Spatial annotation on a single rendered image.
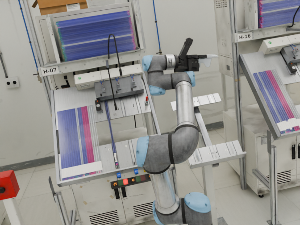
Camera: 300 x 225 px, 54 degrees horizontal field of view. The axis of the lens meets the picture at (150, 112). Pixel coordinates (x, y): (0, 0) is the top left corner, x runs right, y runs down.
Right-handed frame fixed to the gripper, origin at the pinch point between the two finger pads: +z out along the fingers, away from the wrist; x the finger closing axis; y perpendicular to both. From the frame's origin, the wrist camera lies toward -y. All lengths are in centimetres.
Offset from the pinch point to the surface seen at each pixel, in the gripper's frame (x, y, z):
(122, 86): -70, 15, -39
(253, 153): -73, 75, 64
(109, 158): -46, 59, -53
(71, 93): -81, 18, -75
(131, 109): -65, 31, -34
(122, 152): -47, 57, -44
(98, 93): -70, 18, -56
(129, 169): -40, 66, -41
